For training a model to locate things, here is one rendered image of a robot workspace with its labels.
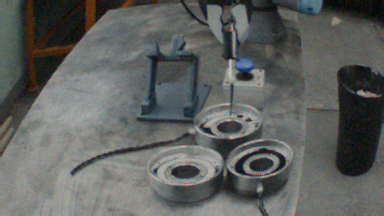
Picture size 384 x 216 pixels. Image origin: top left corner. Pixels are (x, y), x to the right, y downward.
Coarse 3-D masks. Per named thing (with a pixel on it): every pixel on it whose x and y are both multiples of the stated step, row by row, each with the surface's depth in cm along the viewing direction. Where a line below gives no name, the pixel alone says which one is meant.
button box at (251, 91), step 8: (240, 72) 107; (248, 72) 107; (256, 72) 107; (224, 80) 105; (240, 80) 105; (248, 80) 105; (256, 80) 105; (264, 80) 107; (224, 88) 104; (240, 88) 103; (248, 88) 103; (256, 88) 103; (264, 88) 107; (224, 96) 105; (240, 96) 104; (248, 96) 104; (256, 96) 103; (248, 104) 104; (256, 104) 104
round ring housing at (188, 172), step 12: (156, 156) 87; (168, 156) 88; (180, 156) 88; (192, 156) 88; (204, 156) 88; (216, 156) 86; (156, 168) 86; (168, 168) 86; (180, 168) 87; (192, 168) 87; (204, 168) 85; (216, 168) 85; (156, 180) 81; (180, 180) 83; (192, 180) 82; (204, 180) 80; (216, 180) 82; (168, 192) 81; (180, 192) 80; (192, 192) 80; (204, 192) 81
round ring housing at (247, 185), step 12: (252, 144) 88; (264, 144) 88; (276, 144) 88; (228, 156) 85; (240, 156) 87; (264, 156) 86; (288, 156) 85; (228, 168) 83; (252, 168) 86; (264, 168) 87; (288, 168) 81; (228, 180) 84; (240, 180) 81; (252, 180) 80; (264, 180) 79; (276, 180) 80; (240, 192) 83; (252, 192) 82; (264, 192) 81
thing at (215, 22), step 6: (210, 6) 96; (216, 6) 96; (222, 6) 96; (210, 12) 96; (216, 12) 96; (222, 12) 96; (210, 18) 97; (216, 18) 97; (210, 24) 98; (216, 24) 97; (222, 24) 97; (216, 30) 98; (222, 30) 98; (216, 36) 99; (222, 36) 98; (222, 42) 100
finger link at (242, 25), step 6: (234, 6) 95; (240, 6) 94; (234, 12) 95; (240, 12) 95; (246, 12) 95; (240, 18) 96; (246, 18) 95; (240, 24) 96; (246, 24) 96; (240, 30) 97; (246, 30) 97; (240, 36) 97; (246, 36) 98; (240, 42) 99
